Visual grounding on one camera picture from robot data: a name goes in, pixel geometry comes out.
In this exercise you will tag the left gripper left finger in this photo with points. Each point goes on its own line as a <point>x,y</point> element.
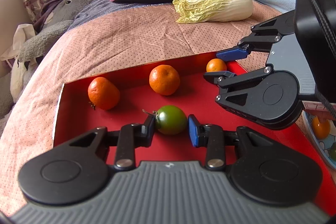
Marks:
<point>82,167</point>

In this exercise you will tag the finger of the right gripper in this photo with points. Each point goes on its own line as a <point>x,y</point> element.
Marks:
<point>268,98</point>
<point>261,38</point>

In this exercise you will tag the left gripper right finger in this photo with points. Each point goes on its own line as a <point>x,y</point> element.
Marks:
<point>259,167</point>

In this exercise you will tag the small orange kumquat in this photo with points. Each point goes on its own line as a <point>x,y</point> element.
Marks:
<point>216,65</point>

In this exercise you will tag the orange mandarin with stem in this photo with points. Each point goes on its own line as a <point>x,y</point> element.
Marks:
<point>103,94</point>

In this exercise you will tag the green tomato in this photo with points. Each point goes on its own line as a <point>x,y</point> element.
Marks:
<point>169,119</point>

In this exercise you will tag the dark purple tomato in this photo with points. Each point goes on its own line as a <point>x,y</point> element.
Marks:
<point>332,152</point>

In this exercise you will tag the napa cabbage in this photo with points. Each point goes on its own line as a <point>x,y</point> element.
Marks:
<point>199,11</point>

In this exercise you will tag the red shallow box tray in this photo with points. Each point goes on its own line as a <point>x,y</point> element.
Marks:
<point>194,96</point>

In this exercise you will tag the blue cartoon plate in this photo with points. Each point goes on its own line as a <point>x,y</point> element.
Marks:
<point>321,146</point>

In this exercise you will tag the pink dotted bedspread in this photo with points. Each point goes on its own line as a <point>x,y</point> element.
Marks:
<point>110,42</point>

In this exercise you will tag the white plastic bag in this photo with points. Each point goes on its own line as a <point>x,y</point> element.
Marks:
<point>18,42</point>

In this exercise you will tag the grey plush shark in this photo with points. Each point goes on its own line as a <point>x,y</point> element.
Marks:
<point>37,41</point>

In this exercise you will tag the grey bed sheet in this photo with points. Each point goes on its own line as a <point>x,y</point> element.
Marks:
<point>110,7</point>

